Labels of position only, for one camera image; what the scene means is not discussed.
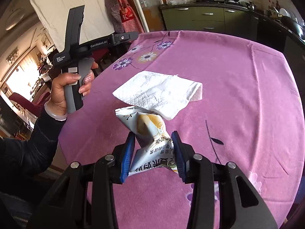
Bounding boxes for white hanging curtain sheet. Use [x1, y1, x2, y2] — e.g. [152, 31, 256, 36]
[25, 0, 117, 53]

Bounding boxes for red patterned apron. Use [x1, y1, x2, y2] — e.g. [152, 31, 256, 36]
[104, 0, 144, 34]

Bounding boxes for plastic bag on counter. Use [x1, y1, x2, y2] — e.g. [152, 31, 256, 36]
[166, 0, 195, 5]

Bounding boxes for dark green counter cabinets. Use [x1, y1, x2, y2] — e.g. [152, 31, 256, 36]
[250, 11, 304, 64]

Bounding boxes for large black wok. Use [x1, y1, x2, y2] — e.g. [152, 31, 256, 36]
[280, 15, 304, 39]

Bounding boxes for person's left hand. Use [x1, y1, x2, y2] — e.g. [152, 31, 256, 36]
[44, 70, 95, 121]

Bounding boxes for dark red chair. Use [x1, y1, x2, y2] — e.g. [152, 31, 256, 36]
[8, 92, 51, 117]

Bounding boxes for snack wrapper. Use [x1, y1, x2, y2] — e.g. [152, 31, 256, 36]
[115, 106, 178, 175]

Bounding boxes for glass sliding door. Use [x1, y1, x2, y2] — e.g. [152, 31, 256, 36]
[133, 0, 166, 33]

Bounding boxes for purple floral tablecloth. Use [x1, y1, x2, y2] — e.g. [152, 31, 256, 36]
[59, 31, 304, 225]

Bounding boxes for white paper napkin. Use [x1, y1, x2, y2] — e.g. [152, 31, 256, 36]
[113, 71, 203, 120]

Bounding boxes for green lower drawer cabinet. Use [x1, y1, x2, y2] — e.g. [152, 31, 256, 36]
[161, 3, 251, 38]

